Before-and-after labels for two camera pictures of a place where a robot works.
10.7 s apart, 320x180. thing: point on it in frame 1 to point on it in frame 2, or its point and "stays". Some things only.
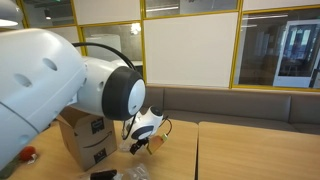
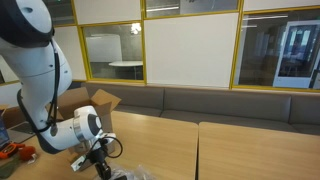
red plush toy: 28,154 stays
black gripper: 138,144 to 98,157
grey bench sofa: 263,109 stays
